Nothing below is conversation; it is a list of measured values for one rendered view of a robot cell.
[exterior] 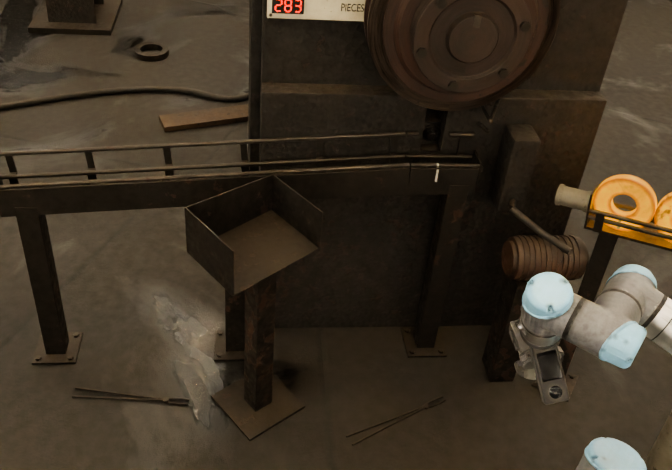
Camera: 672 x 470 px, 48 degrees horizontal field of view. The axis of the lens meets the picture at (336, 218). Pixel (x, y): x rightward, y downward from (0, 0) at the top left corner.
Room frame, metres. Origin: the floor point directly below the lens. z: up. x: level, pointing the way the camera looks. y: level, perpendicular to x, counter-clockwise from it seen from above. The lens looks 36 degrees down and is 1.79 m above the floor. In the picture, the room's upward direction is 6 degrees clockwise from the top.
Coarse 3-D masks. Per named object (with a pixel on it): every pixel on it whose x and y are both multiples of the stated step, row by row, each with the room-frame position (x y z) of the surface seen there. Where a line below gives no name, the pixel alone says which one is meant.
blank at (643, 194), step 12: (612, 180) 1.67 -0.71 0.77; (624, 180) 1.66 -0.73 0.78; (636, 180) 1.65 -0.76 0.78; (600, 192) 1.68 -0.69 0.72; (612, 192) 1.66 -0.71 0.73; (624, 192) 1.65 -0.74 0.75; (636, 192) 1.64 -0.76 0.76; (648, 192) 1.63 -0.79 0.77; (600, 204) 1.67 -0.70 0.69; (612, 204) 1.68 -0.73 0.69; (636, 204) 1.64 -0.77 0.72; (648, 204) 1.62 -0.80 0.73; (624, 216) 1.64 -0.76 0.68; (636, 216) 1.63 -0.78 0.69; (648, 216) 1.62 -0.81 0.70; (624, 228) 1.64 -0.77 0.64
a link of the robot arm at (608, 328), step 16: (592, 304) 0.90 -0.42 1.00; (608, 304) 0.91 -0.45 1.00; (624, 304) 0.92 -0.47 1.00; (576, 320) 0.88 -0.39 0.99; (592, 320) 0.87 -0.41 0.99; (608, 320) 0.87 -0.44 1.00; (624, 320) 0.88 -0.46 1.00; (576, 336) 0.87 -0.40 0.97; (592, 336) 0.86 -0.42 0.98; (608, 336) 0.85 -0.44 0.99; (624, 336) 0.85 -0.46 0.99; (640, 336) 0.85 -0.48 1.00; (592, 352) 0.85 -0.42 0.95; (608, 352) 0.84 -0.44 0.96; (624, 352) 0.83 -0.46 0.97; (624, 368) 0.83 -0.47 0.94
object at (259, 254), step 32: (224, 192) 1.51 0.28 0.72; (256, 192) 1.58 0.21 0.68; (288, 192) 1.57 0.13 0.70; (192, 224) 1.41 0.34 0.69; (224, 224) 1.51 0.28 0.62; (256, 224) 1.55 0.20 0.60; (288, 224) 1.56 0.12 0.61; (320, 224) 1.47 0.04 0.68; (192, 256) 1.42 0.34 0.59; (224, 256) 1.32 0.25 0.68; (256, 256) 1.43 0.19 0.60; (288, 256) 1.43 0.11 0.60; (256, 288) 1.43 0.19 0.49; (256, 320) 1.43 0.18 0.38; (256, 352) 1.43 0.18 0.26; (256, 384) 1.43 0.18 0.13; (256, 416) 1.41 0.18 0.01; (288, 416) 1.42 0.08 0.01
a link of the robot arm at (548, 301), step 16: (544, 272) 0.94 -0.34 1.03; (528, 288) 0.92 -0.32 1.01; (544, 288) 0.91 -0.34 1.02; (560, 288) 0.91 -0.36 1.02; (528, 304) 0.90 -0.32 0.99; (544, 304) 0.89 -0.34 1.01; (560, 304) 0.89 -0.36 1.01; (576, 304) 0.90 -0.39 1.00; (528, 320) 0.91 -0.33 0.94; (544, 320) 0.89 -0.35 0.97; (560, 320) 0.88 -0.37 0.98; (544, 336) 0.91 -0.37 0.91; (560, 336) 0.88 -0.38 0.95
